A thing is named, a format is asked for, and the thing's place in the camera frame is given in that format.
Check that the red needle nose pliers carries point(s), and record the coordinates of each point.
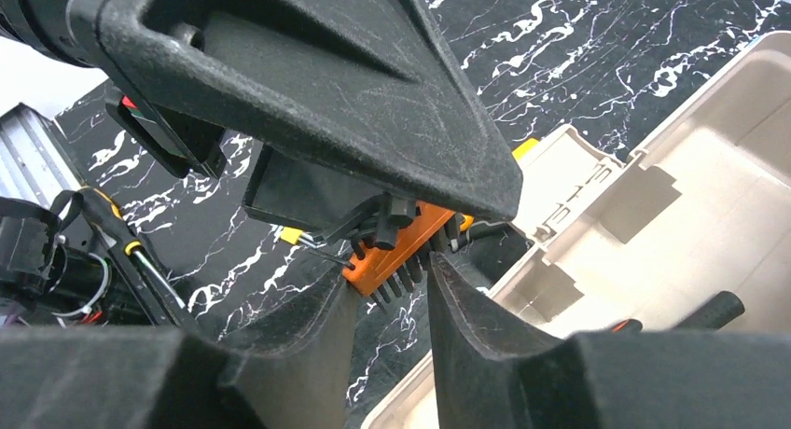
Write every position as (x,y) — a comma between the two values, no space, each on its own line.
(630,325)

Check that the beige plastic tool box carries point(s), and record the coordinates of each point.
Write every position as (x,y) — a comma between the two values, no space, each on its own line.
(700,206)

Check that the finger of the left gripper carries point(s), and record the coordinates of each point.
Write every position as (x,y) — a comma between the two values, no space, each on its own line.
(366,88)
(299,194)

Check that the aluminium frame rail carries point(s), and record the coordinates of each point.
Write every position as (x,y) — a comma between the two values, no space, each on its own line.
(34,166)

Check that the orange handle pliers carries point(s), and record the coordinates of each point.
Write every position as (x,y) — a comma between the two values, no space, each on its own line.
(518,153)

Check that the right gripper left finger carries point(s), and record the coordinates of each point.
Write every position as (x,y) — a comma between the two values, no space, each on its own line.
(290,369)

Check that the black handle hammer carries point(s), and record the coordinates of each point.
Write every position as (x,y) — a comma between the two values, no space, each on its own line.
(715,313)

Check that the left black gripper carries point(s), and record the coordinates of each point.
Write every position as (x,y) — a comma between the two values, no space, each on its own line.
(37,18)

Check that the black marble pattern mat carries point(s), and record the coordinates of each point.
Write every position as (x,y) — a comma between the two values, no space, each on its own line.
(613,68)

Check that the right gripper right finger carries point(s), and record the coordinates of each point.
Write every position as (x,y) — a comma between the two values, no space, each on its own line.
(493,370)

